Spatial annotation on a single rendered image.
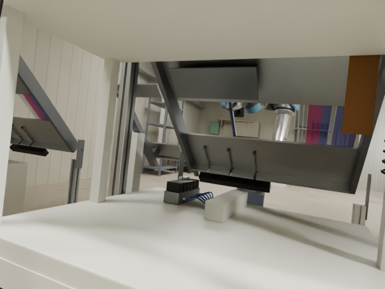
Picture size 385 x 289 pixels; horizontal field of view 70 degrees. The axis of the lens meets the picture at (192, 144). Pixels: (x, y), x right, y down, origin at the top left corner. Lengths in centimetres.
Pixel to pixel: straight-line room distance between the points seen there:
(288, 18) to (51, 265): 50
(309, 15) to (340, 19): 5
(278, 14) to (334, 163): 78
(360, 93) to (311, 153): 53
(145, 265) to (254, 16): 40
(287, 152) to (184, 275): 80
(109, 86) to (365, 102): 58
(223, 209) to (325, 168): 60
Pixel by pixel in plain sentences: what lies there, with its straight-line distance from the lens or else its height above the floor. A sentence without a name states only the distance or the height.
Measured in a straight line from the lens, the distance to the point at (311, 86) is 93.
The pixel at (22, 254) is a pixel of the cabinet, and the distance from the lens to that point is 51.
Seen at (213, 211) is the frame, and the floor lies 64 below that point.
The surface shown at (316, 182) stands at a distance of 122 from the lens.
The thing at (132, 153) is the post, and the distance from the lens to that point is 140.
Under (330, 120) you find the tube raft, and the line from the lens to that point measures 102.
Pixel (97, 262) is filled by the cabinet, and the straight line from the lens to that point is 43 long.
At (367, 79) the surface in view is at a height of 96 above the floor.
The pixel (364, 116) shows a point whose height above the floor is 89.
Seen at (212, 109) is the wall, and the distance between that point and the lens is 1116.
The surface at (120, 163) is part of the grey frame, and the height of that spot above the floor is 72.
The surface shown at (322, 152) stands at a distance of 111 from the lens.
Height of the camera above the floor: 80
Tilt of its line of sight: level
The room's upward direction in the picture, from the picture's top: 6 degrees clockwise
